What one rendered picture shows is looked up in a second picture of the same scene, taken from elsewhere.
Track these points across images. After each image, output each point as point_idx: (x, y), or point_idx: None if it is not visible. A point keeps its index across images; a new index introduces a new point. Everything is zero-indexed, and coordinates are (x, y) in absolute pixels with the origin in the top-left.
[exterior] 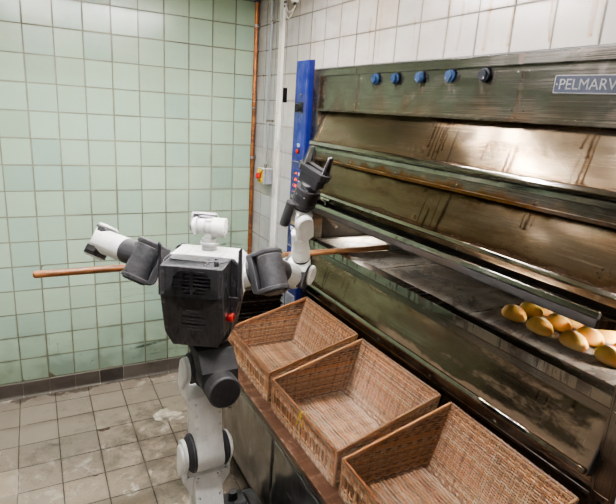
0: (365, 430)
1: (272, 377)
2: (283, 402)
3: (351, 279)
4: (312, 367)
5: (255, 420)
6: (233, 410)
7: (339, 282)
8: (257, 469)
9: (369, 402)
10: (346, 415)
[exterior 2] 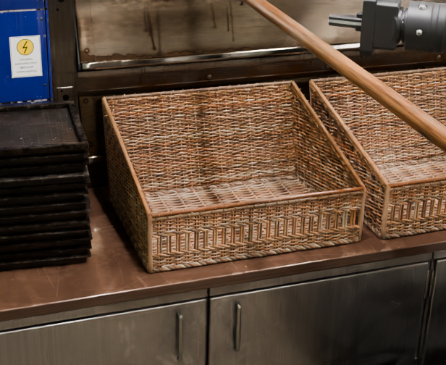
0: (424, 175)
1: (273, 229)
2: (425, 198)
3: (231, 2)
4: (351, 147)
5: (361, 283)
6: (249, 344)
7: (202, 21)
8: (369, 356)
9: (371, 154)
10: (391, 182)
